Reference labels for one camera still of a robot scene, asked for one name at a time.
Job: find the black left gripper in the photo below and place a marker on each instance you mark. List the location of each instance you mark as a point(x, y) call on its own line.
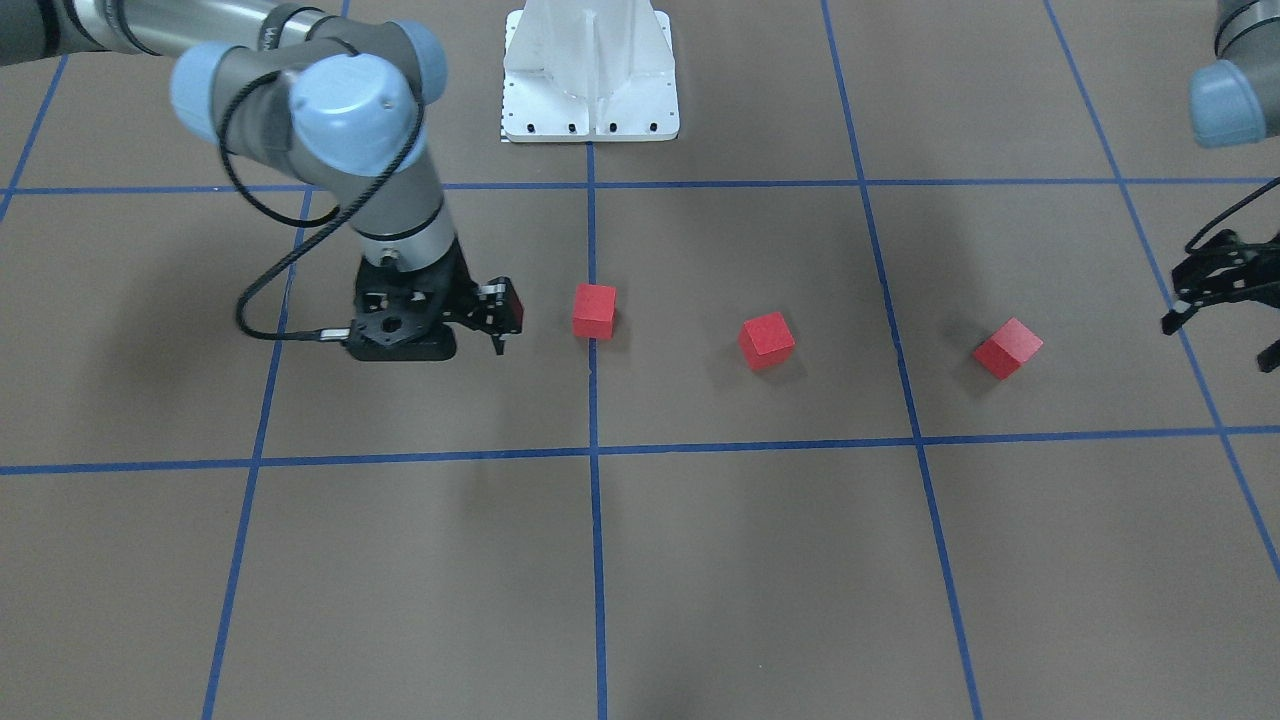
point(1222, 274)

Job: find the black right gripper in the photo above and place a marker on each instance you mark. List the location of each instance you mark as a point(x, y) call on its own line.
point(463, 289)

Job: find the red wooden block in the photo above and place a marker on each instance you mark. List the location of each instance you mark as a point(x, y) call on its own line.
point(594, 311)

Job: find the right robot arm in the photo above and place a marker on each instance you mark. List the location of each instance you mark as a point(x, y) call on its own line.
point(319, 123)

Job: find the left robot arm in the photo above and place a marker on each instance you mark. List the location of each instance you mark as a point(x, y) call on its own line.
point(1234, 101)

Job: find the blue tape line crosswise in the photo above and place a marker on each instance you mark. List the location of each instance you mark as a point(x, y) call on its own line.
point(782, 445)

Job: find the blue tape line lengthwise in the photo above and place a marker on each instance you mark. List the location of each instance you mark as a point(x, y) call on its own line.
point(595, 478)

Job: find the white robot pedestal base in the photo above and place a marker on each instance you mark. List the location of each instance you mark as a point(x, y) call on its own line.
point(589, 72)

